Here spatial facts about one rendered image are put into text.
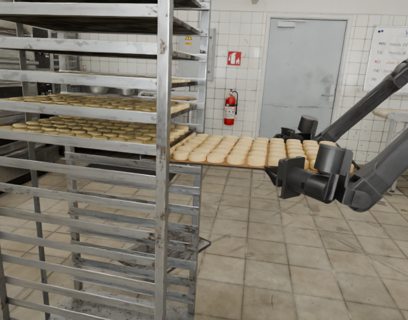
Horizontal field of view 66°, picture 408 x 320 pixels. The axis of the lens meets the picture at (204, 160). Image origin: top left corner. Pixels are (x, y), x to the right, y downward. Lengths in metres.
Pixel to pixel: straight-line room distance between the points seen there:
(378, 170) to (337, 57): 4.16
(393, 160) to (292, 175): 0.21
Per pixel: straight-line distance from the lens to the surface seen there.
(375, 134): 5.06
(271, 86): 4.75
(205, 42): 1.27
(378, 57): 4.96
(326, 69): 4.84
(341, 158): 0.73
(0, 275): 1.39
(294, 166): 0.79
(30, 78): 1.07
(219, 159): 0.88
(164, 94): 0.83
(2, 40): 1.12
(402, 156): 0.78
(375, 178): 0.76
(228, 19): 4.80
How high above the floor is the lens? 1.27
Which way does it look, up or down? 16 degrees down
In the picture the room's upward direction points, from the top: 3 degrees clockwise
